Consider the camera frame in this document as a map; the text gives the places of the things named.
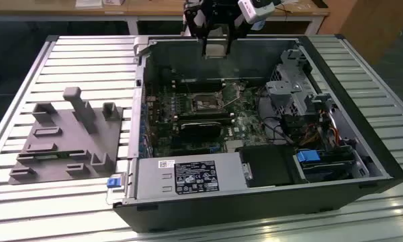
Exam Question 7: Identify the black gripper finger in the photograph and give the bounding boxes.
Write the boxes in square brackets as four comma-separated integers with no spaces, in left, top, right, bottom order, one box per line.
[226,0,252,55]
[183,0,211,56]

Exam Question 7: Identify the silver CPU green edge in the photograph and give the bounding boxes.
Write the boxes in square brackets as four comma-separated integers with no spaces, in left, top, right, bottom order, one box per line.
[204,45,230,60]

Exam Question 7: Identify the CPU socket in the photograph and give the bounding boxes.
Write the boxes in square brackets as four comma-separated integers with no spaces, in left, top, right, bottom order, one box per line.
[186,92,224,113]

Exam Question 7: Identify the metal drive cage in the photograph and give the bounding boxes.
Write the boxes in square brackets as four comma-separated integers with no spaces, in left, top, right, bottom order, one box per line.
[264,50,332,119]

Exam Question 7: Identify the green motherboard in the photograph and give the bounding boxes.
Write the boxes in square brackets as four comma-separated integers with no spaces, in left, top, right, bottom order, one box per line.
[142,75,266,158]

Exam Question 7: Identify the black graphics card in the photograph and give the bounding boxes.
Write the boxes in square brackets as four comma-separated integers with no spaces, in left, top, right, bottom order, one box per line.
[179,121,222,140]

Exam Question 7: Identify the white paper box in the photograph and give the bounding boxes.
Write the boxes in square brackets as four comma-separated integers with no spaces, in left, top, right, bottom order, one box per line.
[75,0,103,10]

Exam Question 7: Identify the wooden cabinet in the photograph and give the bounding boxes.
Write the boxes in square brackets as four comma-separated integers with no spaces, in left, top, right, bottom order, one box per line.
[339,0,403,66]

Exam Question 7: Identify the wooden desk white legs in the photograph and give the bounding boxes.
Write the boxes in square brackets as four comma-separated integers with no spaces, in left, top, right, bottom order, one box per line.
[0,0,331,36]

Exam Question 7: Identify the black drive bay box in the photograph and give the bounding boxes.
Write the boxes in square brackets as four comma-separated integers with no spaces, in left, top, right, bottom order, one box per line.
[238,146,305,189]

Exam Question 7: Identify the blue disk carrier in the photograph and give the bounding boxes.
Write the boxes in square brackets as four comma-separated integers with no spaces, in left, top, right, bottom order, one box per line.
[295,150,355,184]

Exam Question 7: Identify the grey parts rack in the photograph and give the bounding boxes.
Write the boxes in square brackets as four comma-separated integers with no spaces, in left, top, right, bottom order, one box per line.
[6,87,124,186]

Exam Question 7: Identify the grey power supply unit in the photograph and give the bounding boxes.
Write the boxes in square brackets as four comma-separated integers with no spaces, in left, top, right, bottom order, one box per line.
[130,151,252,200]

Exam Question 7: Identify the black open PC case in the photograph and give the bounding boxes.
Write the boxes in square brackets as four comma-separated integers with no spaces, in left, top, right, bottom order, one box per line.
[111,34,403,234]

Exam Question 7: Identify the thick black cable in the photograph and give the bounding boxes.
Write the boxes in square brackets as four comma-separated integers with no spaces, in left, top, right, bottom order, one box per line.
[259,115,299,147]

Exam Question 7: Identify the yellow black wire bundle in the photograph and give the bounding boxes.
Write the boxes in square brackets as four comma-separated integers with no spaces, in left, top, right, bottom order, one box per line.
[300,125,321,147]

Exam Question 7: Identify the orange flat wire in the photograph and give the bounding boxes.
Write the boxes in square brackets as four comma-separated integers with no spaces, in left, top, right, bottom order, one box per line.
[323,126,340,146]

